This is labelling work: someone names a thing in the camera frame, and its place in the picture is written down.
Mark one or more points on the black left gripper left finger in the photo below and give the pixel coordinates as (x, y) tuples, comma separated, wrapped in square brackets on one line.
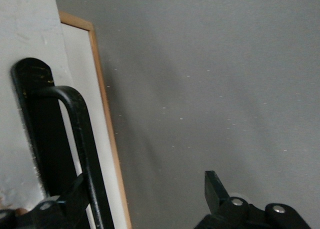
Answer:
[(72, 196)]

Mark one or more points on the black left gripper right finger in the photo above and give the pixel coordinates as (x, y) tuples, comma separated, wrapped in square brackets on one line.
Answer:
[(215, 194)]

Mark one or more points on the white-fronted wooden drawer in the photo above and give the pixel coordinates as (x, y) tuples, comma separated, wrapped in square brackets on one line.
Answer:
[(30, 26)]

